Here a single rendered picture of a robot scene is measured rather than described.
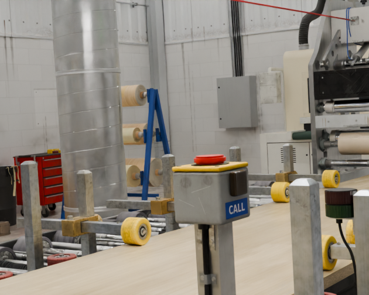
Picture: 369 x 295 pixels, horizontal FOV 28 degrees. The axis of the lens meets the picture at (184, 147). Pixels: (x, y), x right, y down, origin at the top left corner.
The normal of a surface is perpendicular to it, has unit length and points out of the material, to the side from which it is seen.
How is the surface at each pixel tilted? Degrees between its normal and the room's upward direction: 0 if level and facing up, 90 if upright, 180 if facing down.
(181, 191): 90
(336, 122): 90
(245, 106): 90
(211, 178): 90
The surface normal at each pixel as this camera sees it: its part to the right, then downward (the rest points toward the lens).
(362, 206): -0.57, 0.07
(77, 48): -0.16, 0.06
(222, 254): 0.82, -0.01
